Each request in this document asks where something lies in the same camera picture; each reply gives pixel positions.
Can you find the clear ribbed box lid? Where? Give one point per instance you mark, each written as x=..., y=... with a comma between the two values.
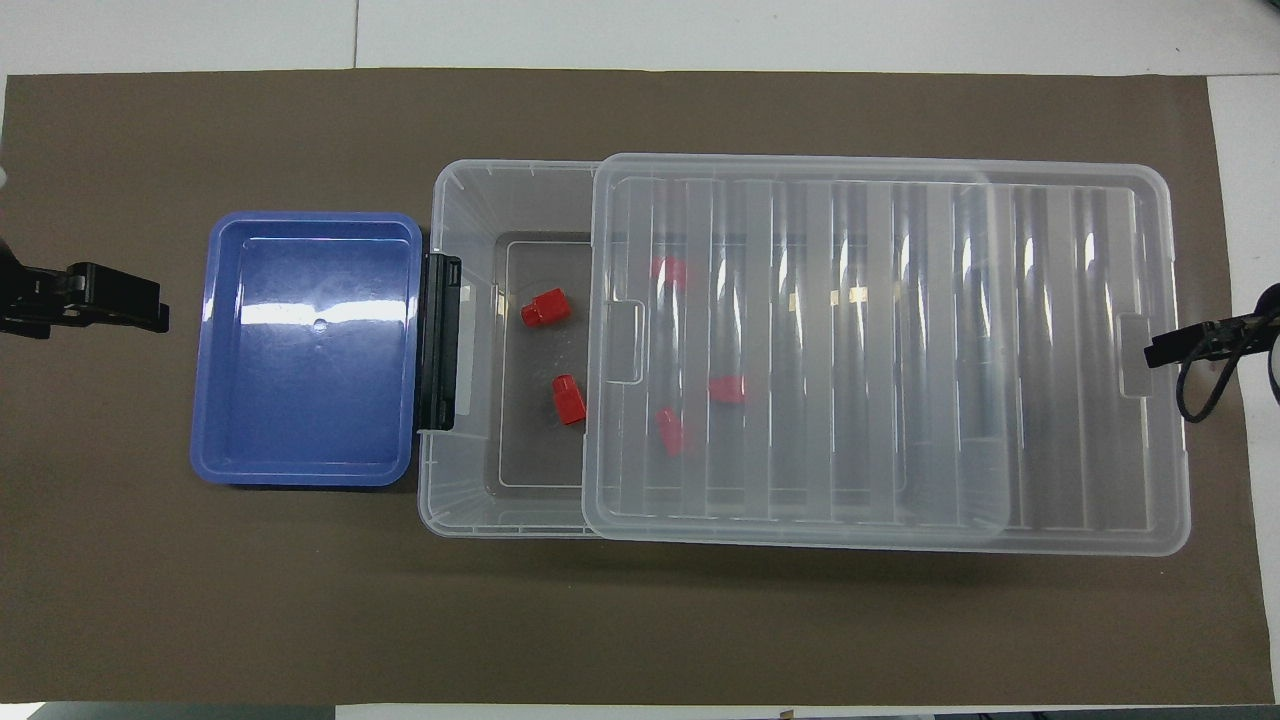
x=1050, y=400

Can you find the brown table mat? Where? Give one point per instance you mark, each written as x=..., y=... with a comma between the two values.
x=640, y=620

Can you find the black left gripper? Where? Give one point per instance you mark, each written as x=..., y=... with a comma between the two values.
x=35, y=300

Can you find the clear plastic storage box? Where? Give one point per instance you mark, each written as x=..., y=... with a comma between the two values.
x=470, y=200

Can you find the blue plastic tray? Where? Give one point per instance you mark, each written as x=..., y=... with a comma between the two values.
x=310, y=400

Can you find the red block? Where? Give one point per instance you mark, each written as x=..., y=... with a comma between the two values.
x=727, y=389
x=545, y=308
x=668, y=270
x=670, y=430
x=569, y=399

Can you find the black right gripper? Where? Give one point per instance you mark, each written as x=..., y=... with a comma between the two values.
x=1245, y=325

